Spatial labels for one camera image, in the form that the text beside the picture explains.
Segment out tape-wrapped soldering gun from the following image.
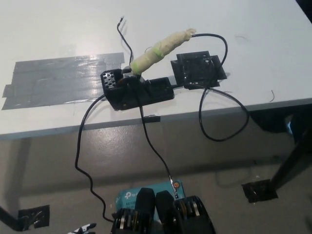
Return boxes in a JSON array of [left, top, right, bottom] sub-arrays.
[[130, 28, 197, 75]]

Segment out black floor tape patch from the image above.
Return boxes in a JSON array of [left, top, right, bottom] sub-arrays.
[[17, 204, 51, 231], [241, 179, 279, 204]]

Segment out small black tape strip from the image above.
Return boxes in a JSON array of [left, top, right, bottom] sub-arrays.
[[142, 115, 161, 123]]

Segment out black cable with orange connector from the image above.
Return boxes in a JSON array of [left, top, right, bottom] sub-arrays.
[[137, 103, 180, 199]]

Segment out large grey duct tape patch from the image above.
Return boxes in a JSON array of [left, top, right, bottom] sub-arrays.
[[1, 52, 125, 112]]

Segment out long wavy black cable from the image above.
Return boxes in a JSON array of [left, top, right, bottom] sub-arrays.
[[75, 94, 115, 223]]

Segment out teal tp-link box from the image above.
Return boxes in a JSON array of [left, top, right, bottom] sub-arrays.
[[115, 179, 186, 212]]

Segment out black robot body blocks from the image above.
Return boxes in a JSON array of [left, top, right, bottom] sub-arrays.
[[111, 187, 216, 234]]

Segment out thin black frayed wire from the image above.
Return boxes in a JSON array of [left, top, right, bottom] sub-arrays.
[[116, 16, 134, 68]]

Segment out black object under table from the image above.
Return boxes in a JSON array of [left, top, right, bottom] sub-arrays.
[[250, 111, 294, 135]]

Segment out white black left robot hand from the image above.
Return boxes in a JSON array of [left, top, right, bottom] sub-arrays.
[[72, 222, 97, 234]]

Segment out black soldering gun cable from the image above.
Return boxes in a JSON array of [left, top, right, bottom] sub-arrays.
[[172, 33, 251, 142]]

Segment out black soldering gun base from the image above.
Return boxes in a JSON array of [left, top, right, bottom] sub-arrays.
[[100, 68, 176, 112]]

